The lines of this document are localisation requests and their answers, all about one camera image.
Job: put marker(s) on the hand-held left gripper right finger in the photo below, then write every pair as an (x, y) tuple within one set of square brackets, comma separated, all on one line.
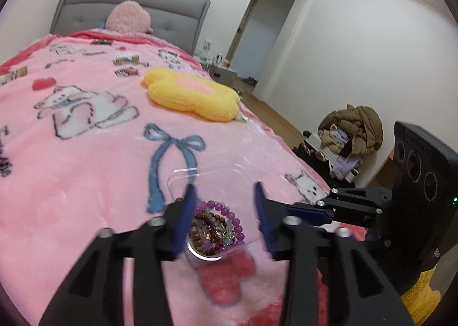
[(264, 218)]

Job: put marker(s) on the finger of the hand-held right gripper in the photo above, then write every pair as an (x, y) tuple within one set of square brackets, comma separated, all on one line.
[(357, 195), (307, 214)]

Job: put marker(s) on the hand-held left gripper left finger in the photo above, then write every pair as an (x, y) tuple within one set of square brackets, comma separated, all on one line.
[(184, 218)]

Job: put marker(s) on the gold charm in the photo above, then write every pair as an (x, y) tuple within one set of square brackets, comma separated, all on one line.
[(214, 230)]

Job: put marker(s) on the clear plastic container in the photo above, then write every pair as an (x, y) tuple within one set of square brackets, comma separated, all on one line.
[(222, 177)]

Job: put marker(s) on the pile of clothes on chair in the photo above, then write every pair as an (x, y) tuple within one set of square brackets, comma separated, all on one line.
[(332, 165)]

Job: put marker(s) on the pink printed blanket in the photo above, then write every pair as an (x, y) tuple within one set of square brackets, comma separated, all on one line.
[(89, 168)]

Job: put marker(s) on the yellow fleece clothing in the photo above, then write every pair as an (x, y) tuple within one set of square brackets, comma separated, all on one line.
[(420, 297)]

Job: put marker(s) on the yellow flower cushion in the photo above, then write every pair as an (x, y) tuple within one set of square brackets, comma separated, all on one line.
[(193, 97)]

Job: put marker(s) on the pair of shoes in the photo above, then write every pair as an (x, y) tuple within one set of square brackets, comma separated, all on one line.
[(249, 81)]

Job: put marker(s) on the grey nightstand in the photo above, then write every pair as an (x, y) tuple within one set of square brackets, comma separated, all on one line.
[(223, 75)]

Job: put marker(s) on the wooden door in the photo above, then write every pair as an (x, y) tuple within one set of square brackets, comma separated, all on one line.
[(247, 25)]

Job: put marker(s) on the pink plush pillow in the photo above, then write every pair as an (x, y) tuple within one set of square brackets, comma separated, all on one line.
[(128, 18)]

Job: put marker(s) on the grey upholstered headboard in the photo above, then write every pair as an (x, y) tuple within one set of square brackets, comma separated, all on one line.
[(82, 8)]

